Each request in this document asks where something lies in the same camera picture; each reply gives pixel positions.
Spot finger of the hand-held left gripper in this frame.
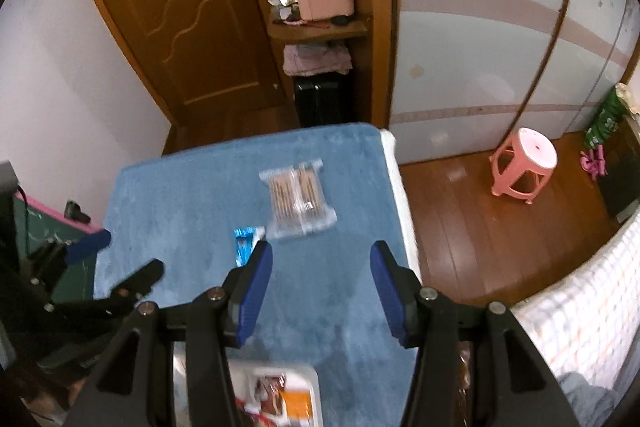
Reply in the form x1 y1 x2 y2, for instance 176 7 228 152
46 258 166 324
20 228 112 295

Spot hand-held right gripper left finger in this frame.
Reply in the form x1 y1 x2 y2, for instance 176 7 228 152
62 239 274 427

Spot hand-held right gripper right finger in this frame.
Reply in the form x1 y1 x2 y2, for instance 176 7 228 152
369 240 581 427

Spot small blue snack wrapper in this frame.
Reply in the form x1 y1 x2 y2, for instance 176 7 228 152
232 226 268 268

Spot white plastic bin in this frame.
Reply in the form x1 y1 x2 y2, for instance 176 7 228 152
172 347 321 427

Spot clear packet of brown biscuits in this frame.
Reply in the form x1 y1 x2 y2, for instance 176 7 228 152
259 159 340 242

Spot black clip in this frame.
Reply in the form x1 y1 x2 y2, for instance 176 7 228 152
65 201 92 224

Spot clear orange snack packet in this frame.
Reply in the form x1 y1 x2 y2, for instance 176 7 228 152
277 387 313 424

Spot checked white blanket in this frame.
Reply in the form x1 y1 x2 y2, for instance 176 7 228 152
510 207 640 398

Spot black suitcase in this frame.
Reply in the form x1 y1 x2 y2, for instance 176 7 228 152
292 72 351 128

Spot pink plastic stool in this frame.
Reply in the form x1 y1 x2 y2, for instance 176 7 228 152
489 127 558 205

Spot grey plush cloth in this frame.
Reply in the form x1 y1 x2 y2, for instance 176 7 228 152
557 372 621 427

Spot pink toy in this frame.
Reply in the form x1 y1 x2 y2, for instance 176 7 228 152
579 147 607 178

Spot folded pink clothes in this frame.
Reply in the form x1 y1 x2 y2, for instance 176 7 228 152
282 43 353 76

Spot wooden door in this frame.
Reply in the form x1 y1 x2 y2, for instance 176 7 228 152
67 0 296 128

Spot pale blue wardrobe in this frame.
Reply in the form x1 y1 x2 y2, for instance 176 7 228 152
390 0 640 165

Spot dark nightstand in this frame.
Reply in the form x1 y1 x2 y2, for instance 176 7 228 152
597 117 640 223

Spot wooden shelf unit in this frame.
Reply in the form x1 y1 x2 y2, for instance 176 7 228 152
235 0 401 130

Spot green bag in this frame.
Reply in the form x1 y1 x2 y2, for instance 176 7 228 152
584 87 623 148

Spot green chalkboard with pink frame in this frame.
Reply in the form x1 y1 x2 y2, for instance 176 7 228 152
12 192 108 303

